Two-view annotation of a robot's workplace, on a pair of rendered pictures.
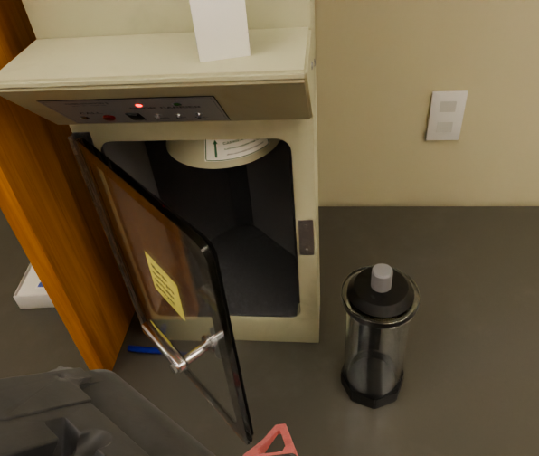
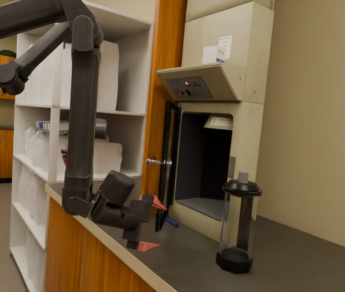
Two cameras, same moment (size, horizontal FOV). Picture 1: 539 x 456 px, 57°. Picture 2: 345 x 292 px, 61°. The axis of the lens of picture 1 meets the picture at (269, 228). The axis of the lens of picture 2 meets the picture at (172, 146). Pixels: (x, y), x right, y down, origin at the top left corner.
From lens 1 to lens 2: 0.71 m
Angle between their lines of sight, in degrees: 52
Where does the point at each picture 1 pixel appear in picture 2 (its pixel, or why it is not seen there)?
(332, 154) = (306, 197)
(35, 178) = (161, 117)
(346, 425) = (202, 265)
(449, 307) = (316, 275)
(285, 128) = (232, 109)
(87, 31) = not seen: hidden behind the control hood
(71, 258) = (157, 153)
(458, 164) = not seen: outside the picture
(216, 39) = (207, 59)
